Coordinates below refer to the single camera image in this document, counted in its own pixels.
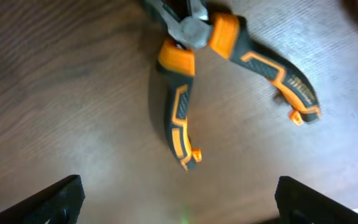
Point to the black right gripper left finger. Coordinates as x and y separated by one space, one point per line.
59 203

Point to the orange black needle nose pliers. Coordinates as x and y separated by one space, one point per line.
227 35

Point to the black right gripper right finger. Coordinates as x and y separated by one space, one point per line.
298 203

